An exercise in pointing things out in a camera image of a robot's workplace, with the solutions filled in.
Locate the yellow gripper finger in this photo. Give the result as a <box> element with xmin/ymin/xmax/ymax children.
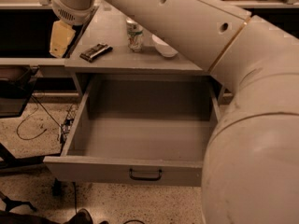
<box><xmin>50</xmin><ymin>20</ymin><xmax>76</xmax><ymax>58</ymax></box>

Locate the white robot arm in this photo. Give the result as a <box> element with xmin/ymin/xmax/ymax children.
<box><xmin>53</xmin><ymin>0</ymin><xmax>299</xmax><ymax>224</ymax></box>

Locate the grey cabinet top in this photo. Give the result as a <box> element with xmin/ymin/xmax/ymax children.
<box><xmin>65</xmin><ymin>1</ymin><xmax>204</xmax><ymax>75</ymax></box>

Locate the open grey top drawer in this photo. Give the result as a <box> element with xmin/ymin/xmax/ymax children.
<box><xmin>44</xmin><ymin>75</ymin><xmax>219</xmax><ymax>187</ymax></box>

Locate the black chair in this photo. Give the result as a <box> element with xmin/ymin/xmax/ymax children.
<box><xmin>0</xmin><ymin>65</ymin><xmax>39</xmax><ymax>119</ymax></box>

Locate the upright white soda can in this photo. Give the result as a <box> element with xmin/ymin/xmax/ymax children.
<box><xmin>125</xmin><ymin>17</ymin><xmax>143</xmax><ymax>52</ymax></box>

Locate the power strip on floor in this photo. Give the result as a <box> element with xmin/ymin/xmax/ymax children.
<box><xmin>60</xmin><ymin>118</ymin><xmax>74</xmax><ymax>144</ymax></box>

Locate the white bowl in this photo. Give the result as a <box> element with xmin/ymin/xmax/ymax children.
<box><xmin>151</xmin><ymin>35</ymin><xmax>178</xmax><ymax>58</ymax></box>

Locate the dark shoe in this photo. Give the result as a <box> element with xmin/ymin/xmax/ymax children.
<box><xmin>64</xmin><ymin>208</ymin><xmax>93</xmax><ymax>224</ymax></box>

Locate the thin black floor cable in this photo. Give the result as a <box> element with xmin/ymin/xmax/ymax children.
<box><xmin>16</xmin><ymin>93</ymin><xmax>64</xmax><ymax>142</ymax></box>

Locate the black drawer handle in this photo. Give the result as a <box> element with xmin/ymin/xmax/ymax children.
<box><xmin>129</xmin><ymin>169</ymin><xmax>163</xmax><ymax>182</ymax></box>

